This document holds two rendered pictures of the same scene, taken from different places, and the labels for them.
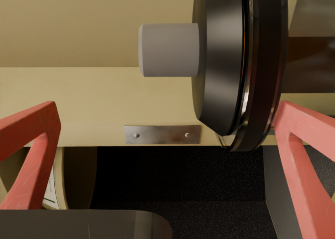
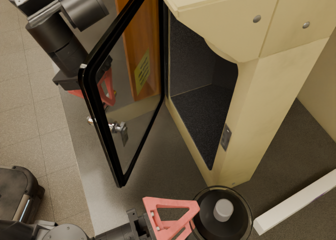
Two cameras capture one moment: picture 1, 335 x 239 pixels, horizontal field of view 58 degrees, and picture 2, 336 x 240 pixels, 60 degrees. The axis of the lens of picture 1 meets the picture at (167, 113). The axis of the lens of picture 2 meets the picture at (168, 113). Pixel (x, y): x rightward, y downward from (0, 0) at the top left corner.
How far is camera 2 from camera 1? 0.47 m
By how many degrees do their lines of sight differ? 60
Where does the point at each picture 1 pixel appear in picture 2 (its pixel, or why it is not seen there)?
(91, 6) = not seen: outside the picture
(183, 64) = (214, 214)
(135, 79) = (271, 121)
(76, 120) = (239, 119)
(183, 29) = (224, 220)
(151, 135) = (226, 135)
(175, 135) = (224, 141)
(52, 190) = not seen: hidden behind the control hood
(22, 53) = not seen: outside the picture
